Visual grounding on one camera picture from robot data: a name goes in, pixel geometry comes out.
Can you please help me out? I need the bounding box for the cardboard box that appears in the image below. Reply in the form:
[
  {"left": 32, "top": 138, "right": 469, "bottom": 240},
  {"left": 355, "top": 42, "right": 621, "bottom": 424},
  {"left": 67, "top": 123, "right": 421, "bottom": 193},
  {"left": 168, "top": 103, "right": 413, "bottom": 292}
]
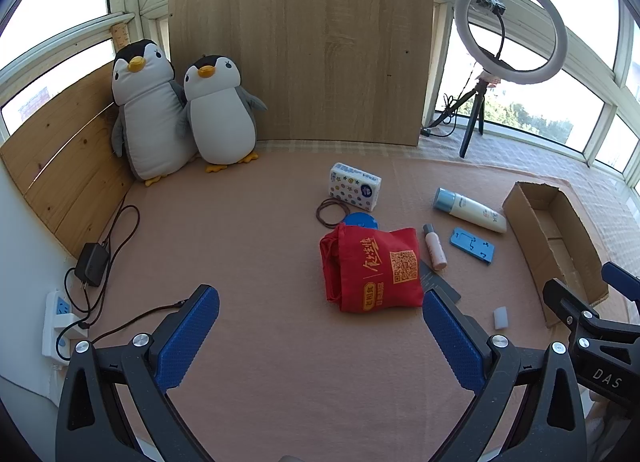
[{"left": 502, "top": 181, "right": 610, "bottom": 328}]

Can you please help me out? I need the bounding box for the white power strip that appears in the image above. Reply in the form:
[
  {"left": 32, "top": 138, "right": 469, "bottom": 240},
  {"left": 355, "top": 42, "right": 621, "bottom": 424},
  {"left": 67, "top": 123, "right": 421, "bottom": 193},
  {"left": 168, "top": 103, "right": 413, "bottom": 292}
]
[{"left": 41, "top": 290, "right": 91, "bottom": 365}]

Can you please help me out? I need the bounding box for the white lotion bottle blue cap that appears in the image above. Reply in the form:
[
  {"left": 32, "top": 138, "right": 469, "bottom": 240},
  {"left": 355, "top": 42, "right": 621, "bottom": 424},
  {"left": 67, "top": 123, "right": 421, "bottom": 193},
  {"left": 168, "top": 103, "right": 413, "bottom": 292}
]
[{"left": 433, "top": 187, "right": 508, "bottom": 234}]

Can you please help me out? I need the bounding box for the small pink bottle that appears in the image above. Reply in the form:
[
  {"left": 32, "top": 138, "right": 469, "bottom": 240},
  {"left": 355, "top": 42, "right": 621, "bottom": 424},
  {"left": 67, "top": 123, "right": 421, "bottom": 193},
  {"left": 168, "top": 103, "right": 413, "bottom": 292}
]
[{"left": 422, "top": 223, "right": 448, "bottom": 271}]

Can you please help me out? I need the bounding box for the black charging cable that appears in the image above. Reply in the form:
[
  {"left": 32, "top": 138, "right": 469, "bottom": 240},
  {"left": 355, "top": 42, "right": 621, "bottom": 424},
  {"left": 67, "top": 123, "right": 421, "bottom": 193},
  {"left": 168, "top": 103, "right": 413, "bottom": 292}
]
[{"left": 89, "top": 299, "right": 187, "bottom": 345}]

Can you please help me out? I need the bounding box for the blue card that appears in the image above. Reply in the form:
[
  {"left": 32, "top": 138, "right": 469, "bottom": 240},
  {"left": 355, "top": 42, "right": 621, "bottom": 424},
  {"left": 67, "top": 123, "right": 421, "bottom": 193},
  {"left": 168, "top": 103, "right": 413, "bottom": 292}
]
[{"left": 449, "top": 227, "right": 496, "bottom": 266}]

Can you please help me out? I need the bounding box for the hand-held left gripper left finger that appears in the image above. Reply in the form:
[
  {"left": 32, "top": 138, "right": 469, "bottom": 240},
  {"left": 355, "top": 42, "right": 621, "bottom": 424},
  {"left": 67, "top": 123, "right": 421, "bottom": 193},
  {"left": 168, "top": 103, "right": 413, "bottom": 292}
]
[{"left": 55, "top": 284, "right": 221, "bottom": 462}]

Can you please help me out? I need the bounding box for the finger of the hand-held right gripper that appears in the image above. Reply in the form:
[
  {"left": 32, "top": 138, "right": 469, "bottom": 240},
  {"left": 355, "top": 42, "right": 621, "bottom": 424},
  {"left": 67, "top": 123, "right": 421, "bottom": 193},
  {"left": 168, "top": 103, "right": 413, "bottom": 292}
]
[
  {"left": 543, "top": 278, "right": 601, "bottom": 343},
  {"left": 601, "top": 262, "right": 640, "bottom": 303}
]

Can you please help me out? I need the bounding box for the pink blanket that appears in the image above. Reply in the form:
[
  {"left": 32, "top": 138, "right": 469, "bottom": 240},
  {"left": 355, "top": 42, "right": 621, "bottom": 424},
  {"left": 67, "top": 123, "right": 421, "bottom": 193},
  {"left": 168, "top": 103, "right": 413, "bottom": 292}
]
[{"left": 90, "top": 139, "right": 640, "bottom": 462}]

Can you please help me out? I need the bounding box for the white ring light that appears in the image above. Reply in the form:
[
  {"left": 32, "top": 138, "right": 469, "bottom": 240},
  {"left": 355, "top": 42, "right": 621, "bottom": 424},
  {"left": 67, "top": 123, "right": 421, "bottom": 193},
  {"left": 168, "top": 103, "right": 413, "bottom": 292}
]
[{"left": 454, "top": 0, "right": 569, "bottom": 85}]

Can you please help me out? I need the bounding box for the patterned tissue pack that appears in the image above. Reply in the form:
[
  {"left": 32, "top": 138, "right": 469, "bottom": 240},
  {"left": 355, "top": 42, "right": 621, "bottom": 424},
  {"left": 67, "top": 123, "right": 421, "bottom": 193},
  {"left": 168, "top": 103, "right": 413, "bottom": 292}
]
[{"left": 327, "top": 162, "right": 382, "bottom": 211}]

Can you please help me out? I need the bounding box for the light wooden board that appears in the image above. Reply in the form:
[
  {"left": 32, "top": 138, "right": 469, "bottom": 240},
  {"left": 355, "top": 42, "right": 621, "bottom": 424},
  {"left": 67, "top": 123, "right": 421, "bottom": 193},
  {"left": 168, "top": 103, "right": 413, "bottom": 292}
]
[{"left": 167, "top": 0, "right": 435, "bottom": 148}]

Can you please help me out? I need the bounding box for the small penguin plush toy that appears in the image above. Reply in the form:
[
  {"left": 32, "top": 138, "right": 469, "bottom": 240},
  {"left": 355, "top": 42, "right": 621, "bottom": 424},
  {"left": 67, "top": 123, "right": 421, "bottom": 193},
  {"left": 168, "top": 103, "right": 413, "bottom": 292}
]
[{"left": 177, "top": 54, "right": 268, "bottom": 174}]

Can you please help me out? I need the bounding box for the pine plank panel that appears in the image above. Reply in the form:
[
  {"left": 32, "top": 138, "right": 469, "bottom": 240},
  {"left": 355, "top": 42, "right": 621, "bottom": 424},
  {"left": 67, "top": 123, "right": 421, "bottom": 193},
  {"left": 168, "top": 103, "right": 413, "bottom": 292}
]
[{"left": 0, "top": 12, "right": 136, "bottom": 260}]

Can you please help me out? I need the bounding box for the black phone holder clamp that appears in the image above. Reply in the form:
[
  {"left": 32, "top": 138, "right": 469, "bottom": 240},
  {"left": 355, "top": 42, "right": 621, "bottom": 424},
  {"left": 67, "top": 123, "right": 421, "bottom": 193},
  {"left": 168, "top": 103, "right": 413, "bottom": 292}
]
[{"left": 476, "top": 0, "right": 508, "bottom": 73}]

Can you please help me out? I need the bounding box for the black tripod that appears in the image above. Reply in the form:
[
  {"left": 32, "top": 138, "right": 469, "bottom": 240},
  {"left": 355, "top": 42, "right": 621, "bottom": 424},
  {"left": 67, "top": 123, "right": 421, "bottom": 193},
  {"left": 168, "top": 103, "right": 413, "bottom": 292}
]
[{"left": 425, "top": 77, "right": 493, "bottom": 159}]

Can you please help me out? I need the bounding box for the blue round lid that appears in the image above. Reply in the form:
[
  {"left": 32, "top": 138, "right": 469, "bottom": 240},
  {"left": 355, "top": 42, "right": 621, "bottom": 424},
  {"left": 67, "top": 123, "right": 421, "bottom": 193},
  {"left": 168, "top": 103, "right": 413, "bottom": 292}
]
[{"left": 345, "top": 212, "right": 379, "bottom": 231}]

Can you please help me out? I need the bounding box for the brown hair tie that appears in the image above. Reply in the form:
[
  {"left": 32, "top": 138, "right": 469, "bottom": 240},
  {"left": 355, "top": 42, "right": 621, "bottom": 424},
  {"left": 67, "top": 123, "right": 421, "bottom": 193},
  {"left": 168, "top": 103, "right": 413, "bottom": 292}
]
[{"left": 316, "top": 198, "right": 351, "bottom": 229}]

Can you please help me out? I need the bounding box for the dark grey card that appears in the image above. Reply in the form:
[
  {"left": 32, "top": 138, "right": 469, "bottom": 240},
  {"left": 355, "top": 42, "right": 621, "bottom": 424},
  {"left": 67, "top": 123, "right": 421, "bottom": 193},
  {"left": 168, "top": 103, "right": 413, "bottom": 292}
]
[{"left": 419, "top": 259, "right": 462, "bottom": 303}]

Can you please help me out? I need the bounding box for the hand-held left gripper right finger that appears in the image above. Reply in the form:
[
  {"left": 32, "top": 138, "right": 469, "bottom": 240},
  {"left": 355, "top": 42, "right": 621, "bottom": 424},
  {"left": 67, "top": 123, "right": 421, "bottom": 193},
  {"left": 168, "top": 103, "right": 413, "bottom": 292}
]
[{"left": 422, "top": 287, "right": 588, "bottom": 462}]

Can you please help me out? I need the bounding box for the black power adapter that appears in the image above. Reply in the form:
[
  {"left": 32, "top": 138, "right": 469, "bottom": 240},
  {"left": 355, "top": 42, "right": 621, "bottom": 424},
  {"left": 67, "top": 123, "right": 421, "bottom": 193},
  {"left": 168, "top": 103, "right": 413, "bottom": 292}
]
[{"left": 75, "top": 242, "right": 111, "bottom": 288}]

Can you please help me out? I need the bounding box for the red fabric bag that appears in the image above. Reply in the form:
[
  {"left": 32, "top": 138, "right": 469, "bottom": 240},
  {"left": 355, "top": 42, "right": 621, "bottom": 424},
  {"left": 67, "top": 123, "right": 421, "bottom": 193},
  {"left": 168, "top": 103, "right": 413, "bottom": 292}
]
[{"left": 320, "top": 223, "right": 425, "bottom": 314}]

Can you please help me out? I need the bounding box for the black adapter cable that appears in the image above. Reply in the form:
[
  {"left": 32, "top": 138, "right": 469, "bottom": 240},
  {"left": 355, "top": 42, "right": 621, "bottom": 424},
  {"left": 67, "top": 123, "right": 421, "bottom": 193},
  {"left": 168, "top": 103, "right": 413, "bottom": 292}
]
[{"left": 65, "top": 192, "right": 142, "bottom": 329}]

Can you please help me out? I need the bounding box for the large penguin plush toy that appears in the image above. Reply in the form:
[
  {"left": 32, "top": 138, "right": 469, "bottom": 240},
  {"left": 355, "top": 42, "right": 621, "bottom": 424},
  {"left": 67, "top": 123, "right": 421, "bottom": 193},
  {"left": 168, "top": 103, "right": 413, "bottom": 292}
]
[{"left": 110, "top": 38, "right": 198, "bottom": 188}]

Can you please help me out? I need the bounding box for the black ring light cable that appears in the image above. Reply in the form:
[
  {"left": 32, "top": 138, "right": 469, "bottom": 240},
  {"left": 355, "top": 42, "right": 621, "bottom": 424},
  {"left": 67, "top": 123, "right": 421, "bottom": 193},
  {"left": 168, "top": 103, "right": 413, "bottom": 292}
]
[{"left": 420, "top": 94, "right": 458, "bottom": 139}]

